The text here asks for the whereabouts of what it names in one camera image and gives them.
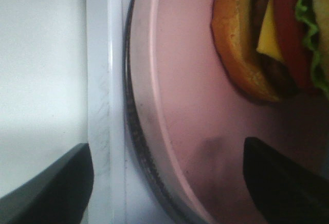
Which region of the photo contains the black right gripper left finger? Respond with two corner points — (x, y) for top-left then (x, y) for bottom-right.
(1, 143), (94, 223)

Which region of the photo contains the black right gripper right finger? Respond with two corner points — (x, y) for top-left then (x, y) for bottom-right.
(243, 137), (328, 223)

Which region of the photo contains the pink round plate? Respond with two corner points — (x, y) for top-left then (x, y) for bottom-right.
(129, 0), (328, 223)

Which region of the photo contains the toy hamburger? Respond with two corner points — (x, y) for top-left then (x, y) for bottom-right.
(211, 0), (328, 102)

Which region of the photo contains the white microwave oven body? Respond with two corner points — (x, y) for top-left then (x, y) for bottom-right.
(86, 0), (172, 223)

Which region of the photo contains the glass microwave turntable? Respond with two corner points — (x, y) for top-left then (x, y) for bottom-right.
(123, 0), (201, 224)

